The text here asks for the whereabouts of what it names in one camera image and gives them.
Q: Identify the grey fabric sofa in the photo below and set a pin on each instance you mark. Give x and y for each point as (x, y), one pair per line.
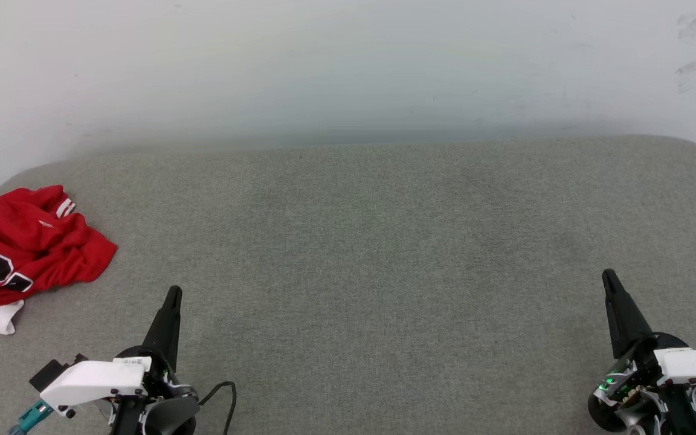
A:
(360, 272)

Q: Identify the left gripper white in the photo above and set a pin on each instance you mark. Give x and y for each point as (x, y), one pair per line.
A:
(94, 377)

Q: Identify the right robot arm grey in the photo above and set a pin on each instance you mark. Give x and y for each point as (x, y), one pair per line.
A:
(605, 420)

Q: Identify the teal left camera connector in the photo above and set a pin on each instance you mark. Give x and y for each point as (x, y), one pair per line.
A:
(29, 418)

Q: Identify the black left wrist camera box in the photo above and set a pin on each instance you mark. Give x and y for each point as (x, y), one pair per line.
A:
(52, 373)

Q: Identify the red basketball jersey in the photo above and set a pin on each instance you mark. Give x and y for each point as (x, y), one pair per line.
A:
(28, 241)

